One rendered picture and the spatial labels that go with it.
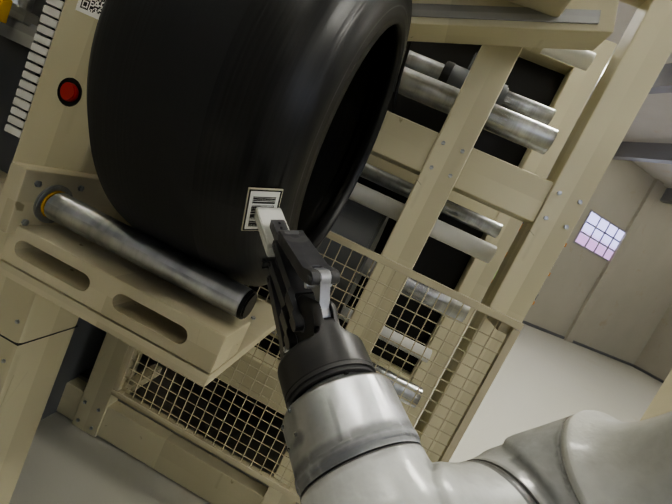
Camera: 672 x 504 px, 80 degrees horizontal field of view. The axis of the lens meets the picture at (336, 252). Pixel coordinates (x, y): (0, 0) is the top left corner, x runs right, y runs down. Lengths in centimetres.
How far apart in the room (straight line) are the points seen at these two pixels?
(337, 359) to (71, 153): 62
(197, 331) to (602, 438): 45
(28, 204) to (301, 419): 54
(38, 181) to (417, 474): 61
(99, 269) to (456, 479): 52
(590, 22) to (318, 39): 78
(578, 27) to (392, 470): 101
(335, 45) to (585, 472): 42
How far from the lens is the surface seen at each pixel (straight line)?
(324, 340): 31
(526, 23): 111
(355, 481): 27
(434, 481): 28
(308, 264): 34
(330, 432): 28
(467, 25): 109
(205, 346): 57
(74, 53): 83
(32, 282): 72
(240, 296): 57
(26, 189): 71
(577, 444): 33
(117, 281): 63
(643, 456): 32
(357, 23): 50
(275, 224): 43
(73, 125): 81
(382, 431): 28
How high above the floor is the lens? 110
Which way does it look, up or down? 8 degrees down
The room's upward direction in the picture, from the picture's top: 25 degrees clockwise
